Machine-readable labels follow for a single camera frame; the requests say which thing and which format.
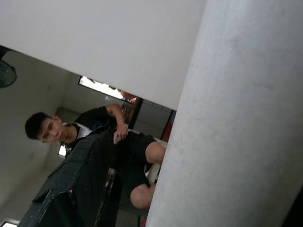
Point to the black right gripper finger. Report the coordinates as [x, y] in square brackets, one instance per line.
[78, 179]

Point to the white plastic table leg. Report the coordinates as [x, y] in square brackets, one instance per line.
[236, 118]

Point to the seated person in black clothes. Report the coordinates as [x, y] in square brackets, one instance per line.
[54, 128]

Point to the bright window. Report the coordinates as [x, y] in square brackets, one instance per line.
[99, 86]

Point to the black wall fan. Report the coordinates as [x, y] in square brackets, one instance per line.
[6, 73]

